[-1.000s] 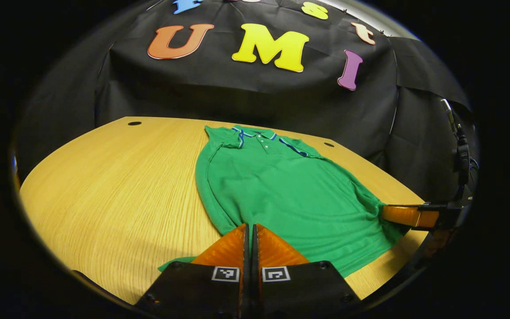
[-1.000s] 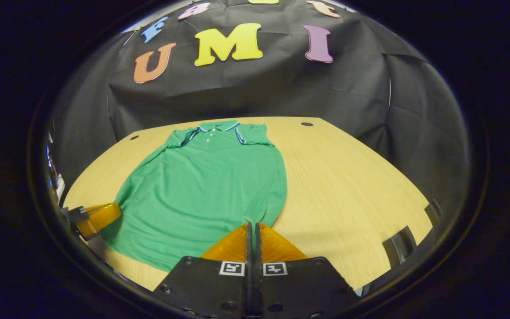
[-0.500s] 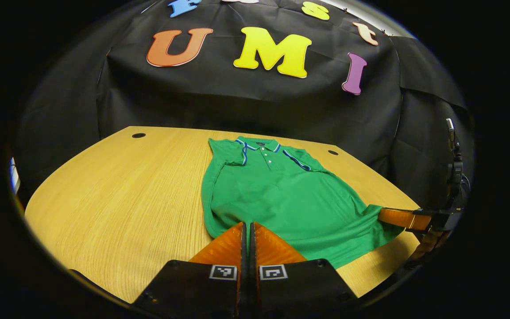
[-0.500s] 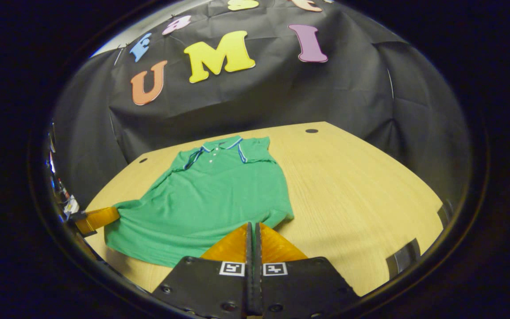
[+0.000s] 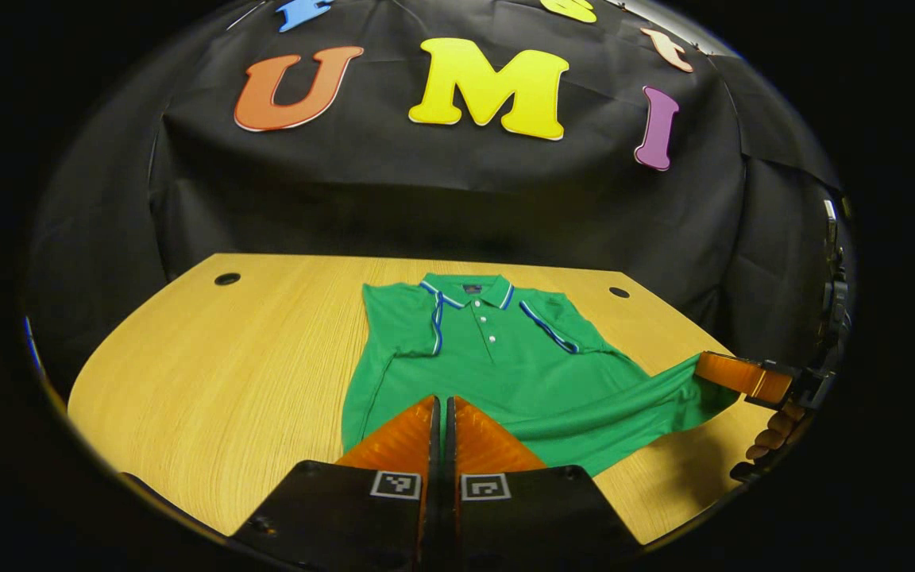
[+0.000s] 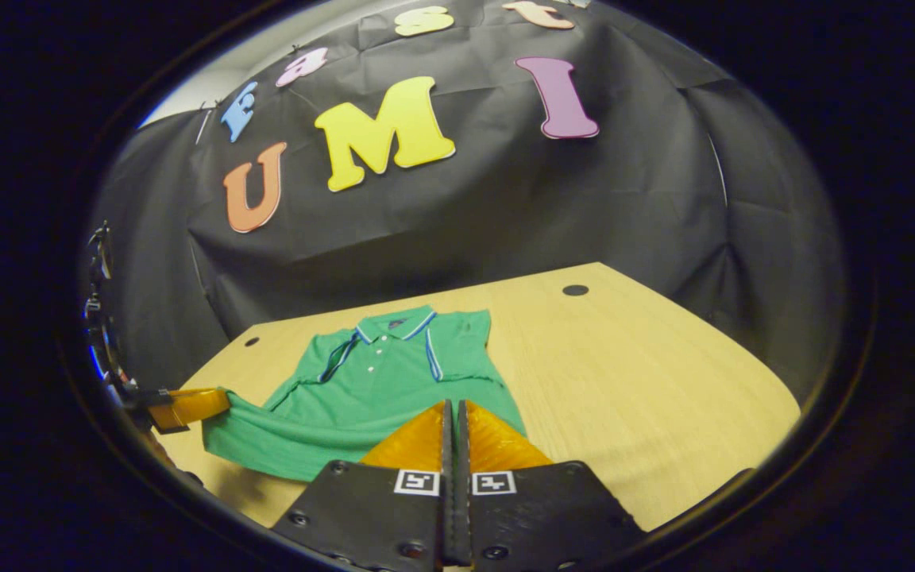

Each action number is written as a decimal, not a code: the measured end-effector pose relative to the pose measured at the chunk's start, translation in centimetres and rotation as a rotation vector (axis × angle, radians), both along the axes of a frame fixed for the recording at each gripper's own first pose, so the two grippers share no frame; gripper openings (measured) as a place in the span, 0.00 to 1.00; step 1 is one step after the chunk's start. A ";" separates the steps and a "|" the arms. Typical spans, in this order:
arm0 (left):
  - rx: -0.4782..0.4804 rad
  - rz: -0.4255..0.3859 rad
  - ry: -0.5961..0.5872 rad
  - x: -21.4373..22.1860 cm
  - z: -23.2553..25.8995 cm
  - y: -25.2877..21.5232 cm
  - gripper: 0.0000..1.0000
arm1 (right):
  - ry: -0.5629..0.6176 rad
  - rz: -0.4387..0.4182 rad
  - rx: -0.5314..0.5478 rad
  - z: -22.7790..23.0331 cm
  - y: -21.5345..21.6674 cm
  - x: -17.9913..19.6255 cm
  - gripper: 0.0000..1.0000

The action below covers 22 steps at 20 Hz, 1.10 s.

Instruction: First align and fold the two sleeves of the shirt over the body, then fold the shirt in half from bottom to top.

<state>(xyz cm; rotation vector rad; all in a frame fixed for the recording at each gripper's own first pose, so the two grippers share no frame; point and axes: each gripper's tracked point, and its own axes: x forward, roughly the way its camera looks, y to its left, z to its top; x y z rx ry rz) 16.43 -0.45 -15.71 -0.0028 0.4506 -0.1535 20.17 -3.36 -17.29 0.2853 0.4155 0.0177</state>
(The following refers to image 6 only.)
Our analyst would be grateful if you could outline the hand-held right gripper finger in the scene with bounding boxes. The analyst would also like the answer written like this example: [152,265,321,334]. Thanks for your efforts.
[457,399,651,572]
[269,399,460,572]

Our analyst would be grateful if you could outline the green T-shirt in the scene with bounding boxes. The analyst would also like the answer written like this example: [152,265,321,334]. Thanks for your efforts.
[202,305,528,483]

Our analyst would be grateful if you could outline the black backdrop cloth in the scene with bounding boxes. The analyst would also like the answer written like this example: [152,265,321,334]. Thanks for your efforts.
[88,0,847,406]

